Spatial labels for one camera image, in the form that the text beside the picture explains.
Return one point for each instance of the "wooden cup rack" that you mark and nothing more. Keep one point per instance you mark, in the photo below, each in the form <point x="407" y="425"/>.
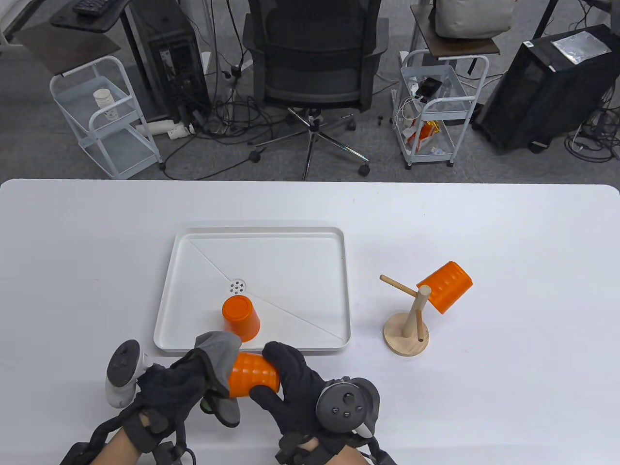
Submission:
<point x="404" y="336"/>

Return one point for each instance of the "person's right forearm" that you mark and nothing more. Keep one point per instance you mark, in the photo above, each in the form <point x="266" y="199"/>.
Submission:
<point x="334" y="455"/>

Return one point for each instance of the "black keyboard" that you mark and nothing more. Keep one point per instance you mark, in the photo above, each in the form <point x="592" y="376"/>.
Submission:
<point x="89" y="6"/>

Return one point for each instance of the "orange plastic cup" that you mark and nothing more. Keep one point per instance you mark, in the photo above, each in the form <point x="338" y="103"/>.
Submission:
<point x="448" y="286"/>
<point x="240" y="312"/>
<point x="252" y="375"/>

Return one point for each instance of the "black power adapter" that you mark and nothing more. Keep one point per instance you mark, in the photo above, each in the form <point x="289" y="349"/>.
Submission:
<point x="428" y="87"/>

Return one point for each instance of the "person's left forearm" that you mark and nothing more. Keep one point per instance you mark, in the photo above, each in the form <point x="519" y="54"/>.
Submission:
<point x="118" y="453"/>

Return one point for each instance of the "white floor power strip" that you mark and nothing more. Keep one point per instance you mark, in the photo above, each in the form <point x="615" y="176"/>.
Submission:
<point x="155" y="128"/>

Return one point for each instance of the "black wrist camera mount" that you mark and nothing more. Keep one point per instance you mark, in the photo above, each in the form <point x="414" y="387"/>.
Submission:
<point x="75" y="455"/>
<point x="382" y="457"/>

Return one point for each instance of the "white drain tray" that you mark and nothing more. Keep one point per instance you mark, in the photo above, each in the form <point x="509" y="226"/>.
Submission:
<point x="271" y="261"/>

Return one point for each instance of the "person's right hand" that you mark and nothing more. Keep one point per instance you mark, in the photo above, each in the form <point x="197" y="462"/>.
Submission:
<point x="300" y="397"/>

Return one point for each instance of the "green grey hand towel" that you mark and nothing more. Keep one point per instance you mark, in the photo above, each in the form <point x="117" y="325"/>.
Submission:
<point x="220" y="348"/>

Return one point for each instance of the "white paper cup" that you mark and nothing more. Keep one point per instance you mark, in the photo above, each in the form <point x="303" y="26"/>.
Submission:
<point x="102" y="98"/>

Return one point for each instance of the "black keyboard shelf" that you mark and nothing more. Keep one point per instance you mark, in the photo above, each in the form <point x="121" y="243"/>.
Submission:
<point x="97" y="23"/>

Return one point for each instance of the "dark brown side table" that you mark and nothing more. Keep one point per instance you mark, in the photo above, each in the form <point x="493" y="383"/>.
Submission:
<point x="68" y="51"/>
<point x="460" y="47"/>

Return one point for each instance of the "black computer tower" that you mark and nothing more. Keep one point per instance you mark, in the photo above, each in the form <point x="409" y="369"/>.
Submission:
<point x="533" y="97"/>
<point x="169" y="63"/>

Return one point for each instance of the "orange snack packet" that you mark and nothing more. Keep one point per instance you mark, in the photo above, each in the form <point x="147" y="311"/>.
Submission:
<point x="424" y="135"/>

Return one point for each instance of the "silver foil pouch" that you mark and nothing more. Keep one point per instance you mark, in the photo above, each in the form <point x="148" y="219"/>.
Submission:
<point x="579" y="47"/>

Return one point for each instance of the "person's left hand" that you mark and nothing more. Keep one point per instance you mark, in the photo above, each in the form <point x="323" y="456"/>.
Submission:
<point x="169" y="387"/>

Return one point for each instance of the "black office chair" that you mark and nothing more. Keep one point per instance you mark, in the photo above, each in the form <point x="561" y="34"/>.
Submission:
<point x="315" y="72"/>

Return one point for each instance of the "grey fabric bag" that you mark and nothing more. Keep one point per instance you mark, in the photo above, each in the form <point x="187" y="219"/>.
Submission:
<point x="470" y="19"/>

